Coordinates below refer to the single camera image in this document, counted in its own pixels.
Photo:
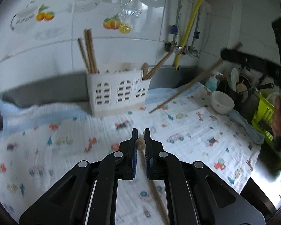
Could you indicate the brown wooden chopstick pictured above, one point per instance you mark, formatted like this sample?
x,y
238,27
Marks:
x,y
92,52
157,66
145,68
198,78
141,147
83,55
88,45

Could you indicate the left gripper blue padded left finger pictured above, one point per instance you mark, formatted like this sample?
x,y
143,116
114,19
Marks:
x,y
87,193

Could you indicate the white ceramic bowl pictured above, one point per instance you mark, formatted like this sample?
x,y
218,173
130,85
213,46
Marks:
x,y
221,102

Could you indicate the person right hand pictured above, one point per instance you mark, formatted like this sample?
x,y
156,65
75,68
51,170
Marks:
x,y
276,123

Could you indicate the dark utensil pot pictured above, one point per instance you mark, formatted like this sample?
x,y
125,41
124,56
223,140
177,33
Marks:
x,y
238,87

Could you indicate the printed white cloth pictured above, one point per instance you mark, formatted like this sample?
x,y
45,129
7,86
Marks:
x,y
38,145

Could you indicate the teal soap dispenser bottle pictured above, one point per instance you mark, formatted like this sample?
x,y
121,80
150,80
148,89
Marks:
x,y
212,82

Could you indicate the white utensil holder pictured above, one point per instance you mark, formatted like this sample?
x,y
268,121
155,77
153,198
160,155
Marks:
x,y
117,88

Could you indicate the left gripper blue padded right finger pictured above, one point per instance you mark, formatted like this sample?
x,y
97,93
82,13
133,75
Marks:
x,y
194,193

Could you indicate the red handled water valve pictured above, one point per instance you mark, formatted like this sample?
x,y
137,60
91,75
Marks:
x,y
174,48

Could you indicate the green plastic basket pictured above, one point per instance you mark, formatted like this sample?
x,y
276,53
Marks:
x,y
263,116

